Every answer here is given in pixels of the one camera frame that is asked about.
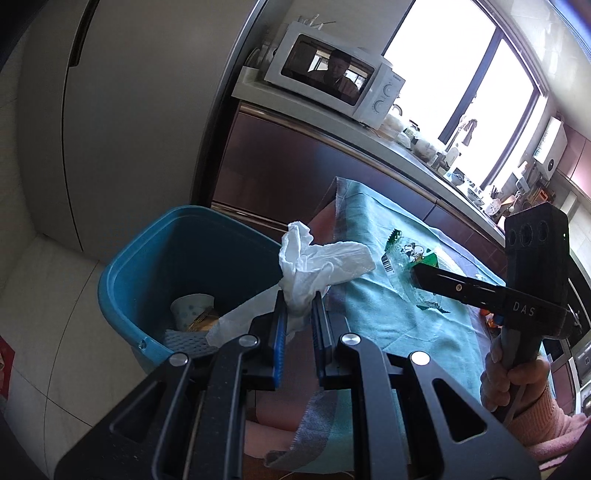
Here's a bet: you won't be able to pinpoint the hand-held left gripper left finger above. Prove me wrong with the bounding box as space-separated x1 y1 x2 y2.
54 291 289 480

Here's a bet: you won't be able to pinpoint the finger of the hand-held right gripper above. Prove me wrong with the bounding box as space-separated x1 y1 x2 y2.
410 264 509 315

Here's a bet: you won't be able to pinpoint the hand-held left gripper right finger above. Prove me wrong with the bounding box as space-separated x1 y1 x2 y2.
311 292 542 480

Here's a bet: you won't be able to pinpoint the clear printed plastic wrapper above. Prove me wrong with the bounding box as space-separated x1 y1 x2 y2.
381 228 451 315

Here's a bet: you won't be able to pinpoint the white tissue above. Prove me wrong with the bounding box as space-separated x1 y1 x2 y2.
205 222 377 349

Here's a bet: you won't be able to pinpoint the golden brown scrap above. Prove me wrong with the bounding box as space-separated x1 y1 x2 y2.
187 313 221 331

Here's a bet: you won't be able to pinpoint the white foam net sleeve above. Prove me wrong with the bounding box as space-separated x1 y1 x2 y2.
165 329 218 356

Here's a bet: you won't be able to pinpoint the white paper cup blue print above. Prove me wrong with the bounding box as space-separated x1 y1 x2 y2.
171 294 215 330

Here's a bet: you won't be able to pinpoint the blue plastic bin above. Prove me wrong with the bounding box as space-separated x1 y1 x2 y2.
98 205 296 374

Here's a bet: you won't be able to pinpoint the person's right forearm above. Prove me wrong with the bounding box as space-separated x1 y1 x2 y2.
505 383 591 462

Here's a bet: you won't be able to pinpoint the person's right hand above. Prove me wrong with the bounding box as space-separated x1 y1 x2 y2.
479 342 553 418

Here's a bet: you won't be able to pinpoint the teal blanket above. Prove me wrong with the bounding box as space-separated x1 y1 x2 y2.
265 175 520 476

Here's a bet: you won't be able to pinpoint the black integrated stove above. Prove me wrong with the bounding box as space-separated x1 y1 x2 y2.
566 251 591 411

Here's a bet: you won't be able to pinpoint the white water heater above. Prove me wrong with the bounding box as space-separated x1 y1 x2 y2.
533 116 568 178

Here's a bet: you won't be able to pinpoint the steel kitchen faucet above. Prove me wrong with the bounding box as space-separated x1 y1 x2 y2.
455 119 478 153

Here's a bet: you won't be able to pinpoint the brown kitchen base cabinets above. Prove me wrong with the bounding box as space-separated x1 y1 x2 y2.
211 102 504 278

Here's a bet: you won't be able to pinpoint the clear plastic food container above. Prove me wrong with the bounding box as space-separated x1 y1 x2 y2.
376 111 402 139

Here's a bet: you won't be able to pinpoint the beige kitchen countertop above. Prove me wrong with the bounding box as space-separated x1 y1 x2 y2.
231 65 509 245

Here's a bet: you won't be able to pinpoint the white microwave oven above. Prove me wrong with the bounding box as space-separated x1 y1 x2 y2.
263 21 407 130

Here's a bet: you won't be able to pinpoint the large kitchen window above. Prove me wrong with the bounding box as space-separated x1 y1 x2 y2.
383 0 543 185

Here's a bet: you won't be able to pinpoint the red paper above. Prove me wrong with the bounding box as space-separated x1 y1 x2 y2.
0 336 16 398

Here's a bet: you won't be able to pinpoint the grey refrigerator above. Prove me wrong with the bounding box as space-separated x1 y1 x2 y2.
18 0 278 252

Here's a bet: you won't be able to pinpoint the pink wall cabinet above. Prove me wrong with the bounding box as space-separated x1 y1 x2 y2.
561 124 591 185

